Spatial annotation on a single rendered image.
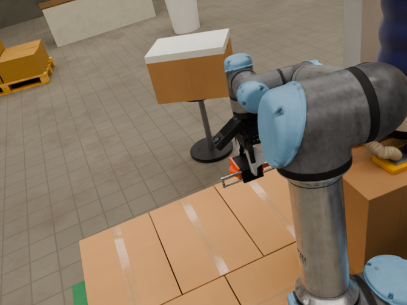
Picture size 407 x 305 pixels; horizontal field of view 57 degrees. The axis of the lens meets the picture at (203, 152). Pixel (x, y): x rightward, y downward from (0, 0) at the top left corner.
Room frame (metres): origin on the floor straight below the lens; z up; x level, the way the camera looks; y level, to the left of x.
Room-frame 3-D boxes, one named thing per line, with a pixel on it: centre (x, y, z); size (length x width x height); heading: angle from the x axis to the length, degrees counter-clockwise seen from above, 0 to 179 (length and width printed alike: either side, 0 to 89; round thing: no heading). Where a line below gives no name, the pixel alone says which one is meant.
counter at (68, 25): (8.48, 1.41, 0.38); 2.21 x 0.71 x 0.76; 107
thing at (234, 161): (0.95, -0.12, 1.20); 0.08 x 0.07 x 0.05; 101
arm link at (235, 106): (0.95, -0.14, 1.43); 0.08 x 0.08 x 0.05
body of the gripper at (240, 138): (0.95, -0.15, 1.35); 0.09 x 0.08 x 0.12; 102
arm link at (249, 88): (0.85, -0.17, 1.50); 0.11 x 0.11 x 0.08; 3
